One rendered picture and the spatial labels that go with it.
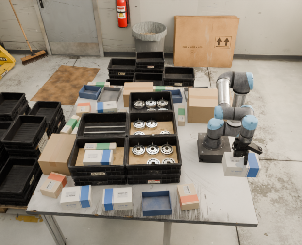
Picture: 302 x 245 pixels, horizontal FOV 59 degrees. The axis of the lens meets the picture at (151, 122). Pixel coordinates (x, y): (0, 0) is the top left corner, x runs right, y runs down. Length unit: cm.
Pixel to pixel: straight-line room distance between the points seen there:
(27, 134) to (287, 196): 274
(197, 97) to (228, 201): 100
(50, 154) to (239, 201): 144
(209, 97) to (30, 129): 187
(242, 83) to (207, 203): 87
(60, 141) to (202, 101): 129
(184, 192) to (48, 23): 415
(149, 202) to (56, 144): 87
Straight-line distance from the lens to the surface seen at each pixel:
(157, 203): 197
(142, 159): 204
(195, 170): 217
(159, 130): 227
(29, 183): 282
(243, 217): 201
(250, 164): 171
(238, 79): 187
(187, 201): 191
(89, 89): 304
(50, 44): 550
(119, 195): 191
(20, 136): 303
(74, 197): 197
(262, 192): 308
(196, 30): 477
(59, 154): 216
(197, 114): 249
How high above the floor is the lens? 237
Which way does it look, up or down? 41 degrees down
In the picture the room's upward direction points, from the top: 1 degrees counter-clockwise
